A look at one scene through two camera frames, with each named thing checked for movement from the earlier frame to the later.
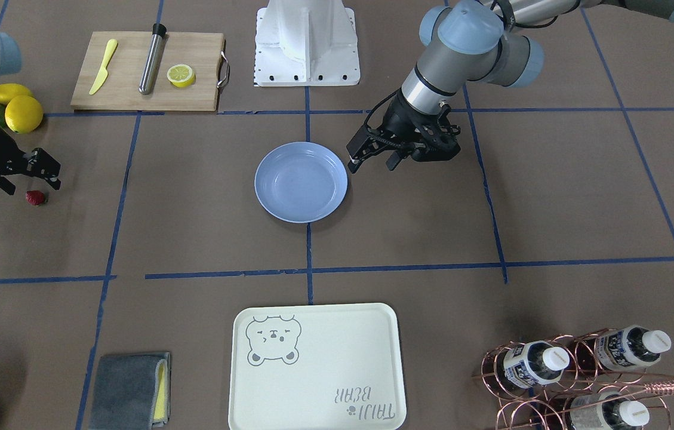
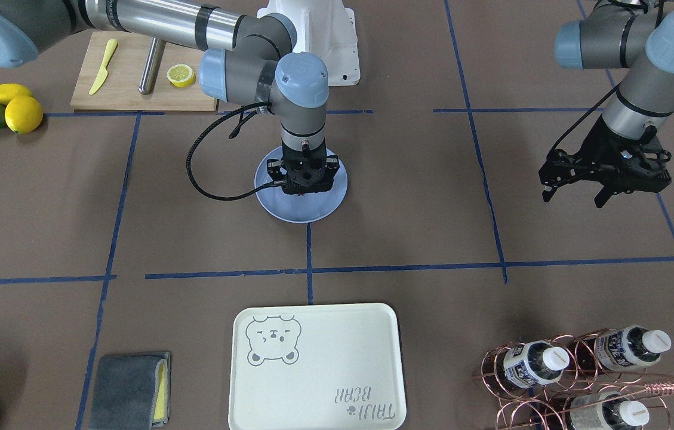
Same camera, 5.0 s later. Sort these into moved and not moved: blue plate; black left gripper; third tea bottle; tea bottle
Moved: black left gripper
Not moved: third tea bottle; blue plate; tea bottle
